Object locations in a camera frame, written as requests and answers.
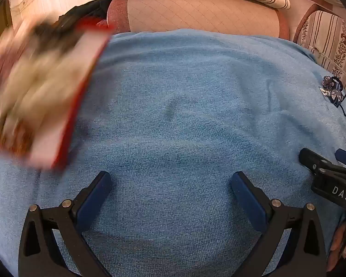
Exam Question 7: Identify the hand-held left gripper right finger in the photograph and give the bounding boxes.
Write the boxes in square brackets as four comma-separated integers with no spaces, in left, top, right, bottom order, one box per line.
[231,171,327,277]

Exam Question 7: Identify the pink quilted cushion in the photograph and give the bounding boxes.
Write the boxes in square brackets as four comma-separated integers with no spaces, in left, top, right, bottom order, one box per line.
[107,0,290,39]

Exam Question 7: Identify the striped floral sheet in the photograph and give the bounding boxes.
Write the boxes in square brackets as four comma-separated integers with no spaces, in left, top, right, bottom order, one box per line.
[294,3,346,93]

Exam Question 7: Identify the dark cloth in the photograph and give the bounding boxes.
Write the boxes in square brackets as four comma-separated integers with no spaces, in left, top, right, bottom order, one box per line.
[58,0,113,32]

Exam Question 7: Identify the person's right hand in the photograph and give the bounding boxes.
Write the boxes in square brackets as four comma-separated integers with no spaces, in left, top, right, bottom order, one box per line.
[326,222,346,273]

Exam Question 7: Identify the red snack packet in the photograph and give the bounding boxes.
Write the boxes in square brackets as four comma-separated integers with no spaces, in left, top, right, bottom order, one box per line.
[0,17,116,169]

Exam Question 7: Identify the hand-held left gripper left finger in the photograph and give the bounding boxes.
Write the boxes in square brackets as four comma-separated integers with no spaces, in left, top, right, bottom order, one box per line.
[18,171,113,277]

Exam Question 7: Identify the blue fleece blanket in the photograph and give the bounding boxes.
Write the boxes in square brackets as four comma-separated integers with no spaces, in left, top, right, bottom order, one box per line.
[0,29,346,277]

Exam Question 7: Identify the blue striped ribbon brooch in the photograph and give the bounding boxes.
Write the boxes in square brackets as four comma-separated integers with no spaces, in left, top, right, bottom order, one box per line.
[330,82,346,107]

